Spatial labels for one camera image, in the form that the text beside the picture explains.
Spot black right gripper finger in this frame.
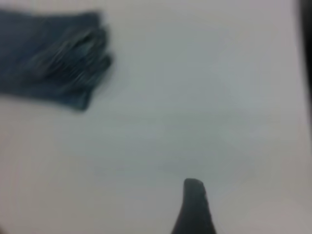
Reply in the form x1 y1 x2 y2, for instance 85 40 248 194
170 177 217 234

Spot blue denim shorts with basketball print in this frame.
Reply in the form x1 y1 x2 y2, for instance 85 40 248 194
0 9 115 113

